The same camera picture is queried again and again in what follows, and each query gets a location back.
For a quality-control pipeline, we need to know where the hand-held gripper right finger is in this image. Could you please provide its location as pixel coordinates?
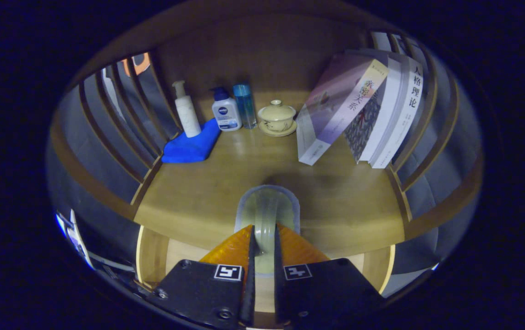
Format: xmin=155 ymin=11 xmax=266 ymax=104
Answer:
xmin=273 ymin=224 xmax=385 ymax=327

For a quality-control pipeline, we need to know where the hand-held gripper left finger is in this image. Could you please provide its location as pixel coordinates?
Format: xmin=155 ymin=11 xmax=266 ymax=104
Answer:
xmin=151 ymin=224 xmax=257 ymax=330

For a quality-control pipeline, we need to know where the pale grey-green sponge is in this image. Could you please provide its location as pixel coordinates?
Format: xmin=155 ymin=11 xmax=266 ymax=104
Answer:
xmin=235 ymin=185 xmax=301 ymax=275

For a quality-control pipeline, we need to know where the wooden countertop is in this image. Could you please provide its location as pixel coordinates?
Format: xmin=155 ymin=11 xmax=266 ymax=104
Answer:
xmin=134 ymin=89 xmax=405 ymax=259

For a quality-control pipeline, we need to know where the wooden cabinet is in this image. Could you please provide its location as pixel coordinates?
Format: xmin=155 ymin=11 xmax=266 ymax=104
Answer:
xmin=48 ymin=2 xmax=484 ymax=294

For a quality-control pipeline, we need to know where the blue folded cloth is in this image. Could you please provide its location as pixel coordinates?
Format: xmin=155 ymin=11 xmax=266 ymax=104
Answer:
xmin=161 ymin=118 xmax=222 ymax=164

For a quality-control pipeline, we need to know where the beige lidded tea cup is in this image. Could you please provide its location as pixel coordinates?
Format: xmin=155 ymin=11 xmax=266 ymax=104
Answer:
xmin=258 ymin=99 xmax=298 ymax=137

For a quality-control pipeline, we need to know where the white bottle with blue cap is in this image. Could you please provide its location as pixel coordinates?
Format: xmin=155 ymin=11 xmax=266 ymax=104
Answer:
xmin=211 ymin=87 xmax=243 ymax=132

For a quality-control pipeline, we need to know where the teal blue bottle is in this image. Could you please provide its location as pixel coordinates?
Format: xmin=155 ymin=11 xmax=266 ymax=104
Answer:
xmin=233 ymin=83 xmax=258 ymax=130

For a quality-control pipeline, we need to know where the patterned cover book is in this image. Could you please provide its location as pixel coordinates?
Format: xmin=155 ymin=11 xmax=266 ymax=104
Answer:
xmin=343 ymin=55 xmax=403 ymax=164

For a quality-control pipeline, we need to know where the white spray bottle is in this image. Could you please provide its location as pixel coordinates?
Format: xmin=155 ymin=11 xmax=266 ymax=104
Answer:
xmin=172 ymin=81 xmax=202 ymax=138

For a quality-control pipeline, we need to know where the purple book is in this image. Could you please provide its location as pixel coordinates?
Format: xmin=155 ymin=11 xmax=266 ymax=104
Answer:
xmin=296 ymin=52 xmax=390 ymax=166

